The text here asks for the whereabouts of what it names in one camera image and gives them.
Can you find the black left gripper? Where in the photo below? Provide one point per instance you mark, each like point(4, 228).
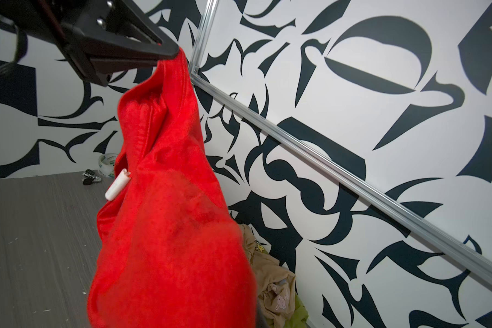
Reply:
point(91, 35)

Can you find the red cloth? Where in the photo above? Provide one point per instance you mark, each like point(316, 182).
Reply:
point(171, 255)

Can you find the tan cloth with pink flower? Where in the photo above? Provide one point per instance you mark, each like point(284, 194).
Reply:
point(275, 291)

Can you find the green cloth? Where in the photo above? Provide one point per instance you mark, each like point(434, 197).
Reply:
point(298, 319)

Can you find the clear tape roll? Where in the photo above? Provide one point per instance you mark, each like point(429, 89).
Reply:
point(106, 163)

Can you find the black binder clip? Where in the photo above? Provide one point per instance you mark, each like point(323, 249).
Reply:
point(90, 177)

